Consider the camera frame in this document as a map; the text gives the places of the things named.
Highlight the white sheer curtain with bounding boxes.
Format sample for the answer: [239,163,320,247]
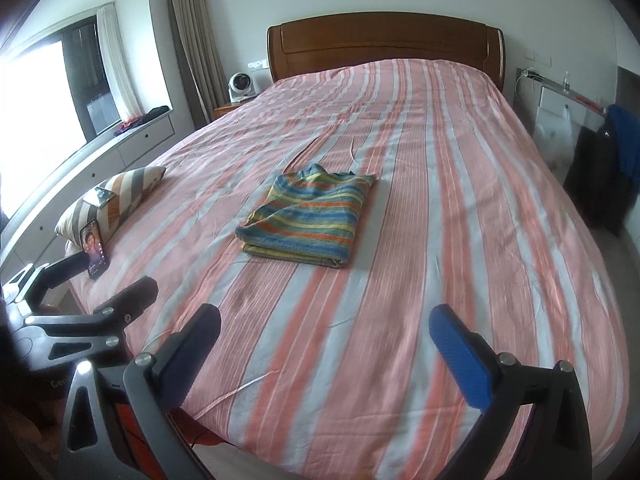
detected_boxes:
[96,4,144,120]

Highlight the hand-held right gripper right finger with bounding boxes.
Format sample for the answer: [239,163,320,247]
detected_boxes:
[428,302,594,480]

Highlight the blue garment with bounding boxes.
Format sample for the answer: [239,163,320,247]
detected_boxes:
[605,104,640,192]

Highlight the striped colourful towel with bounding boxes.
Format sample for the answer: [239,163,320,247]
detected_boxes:
[235,162,377,270]

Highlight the chevron striped pillow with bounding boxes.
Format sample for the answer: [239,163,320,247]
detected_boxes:
[54,166,167,252]

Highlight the black jacket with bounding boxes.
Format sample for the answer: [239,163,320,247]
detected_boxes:
[563,125,632,237]

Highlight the small white fan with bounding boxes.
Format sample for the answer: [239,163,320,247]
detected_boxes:
[227,73,259,104]

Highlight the window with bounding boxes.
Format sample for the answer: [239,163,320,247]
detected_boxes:
[61,15,124,144]

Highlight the wooden nightstand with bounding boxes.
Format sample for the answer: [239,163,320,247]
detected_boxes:
[214,101,247,121]

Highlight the dark clothes pile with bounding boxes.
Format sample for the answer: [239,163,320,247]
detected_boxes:
[113,106,171,137]

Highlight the brown curtain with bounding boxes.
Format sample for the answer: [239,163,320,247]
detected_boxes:
[167,0,229,129]

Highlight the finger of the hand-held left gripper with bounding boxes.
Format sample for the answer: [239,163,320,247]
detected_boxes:
[24,275,160,362]
[4,250,89,306]

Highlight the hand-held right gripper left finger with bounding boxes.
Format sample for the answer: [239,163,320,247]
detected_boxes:
[57,302,223,480]

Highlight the wooden headboard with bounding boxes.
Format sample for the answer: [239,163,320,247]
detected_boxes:
[266,11,506,92]

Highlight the black smartphone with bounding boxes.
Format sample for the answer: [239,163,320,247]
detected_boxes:
[79,219,110,280]

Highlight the pink striped bed sheet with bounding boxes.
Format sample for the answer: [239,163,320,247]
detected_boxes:
[65,58,632,473]

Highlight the white window seat cabinet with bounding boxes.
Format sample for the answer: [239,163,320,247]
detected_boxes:
[0,110,176,281]

